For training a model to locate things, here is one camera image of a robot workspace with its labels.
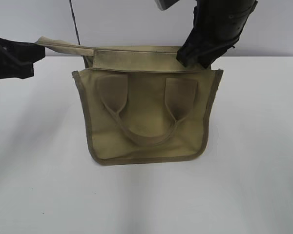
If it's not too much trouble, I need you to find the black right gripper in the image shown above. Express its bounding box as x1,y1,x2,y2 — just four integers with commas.
176,0,258,68

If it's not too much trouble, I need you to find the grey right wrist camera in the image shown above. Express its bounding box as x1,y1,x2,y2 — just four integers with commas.
155,0,179,11

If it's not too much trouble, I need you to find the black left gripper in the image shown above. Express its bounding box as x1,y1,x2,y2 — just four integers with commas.
0,41,45,79

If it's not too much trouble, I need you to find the left black cord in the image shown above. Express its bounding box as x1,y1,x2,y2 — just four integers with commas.
67,0,82,46

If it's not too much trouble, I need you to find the yellow canvas bag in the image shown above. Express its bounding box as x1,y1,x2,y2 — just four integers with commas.
37,37,223,165

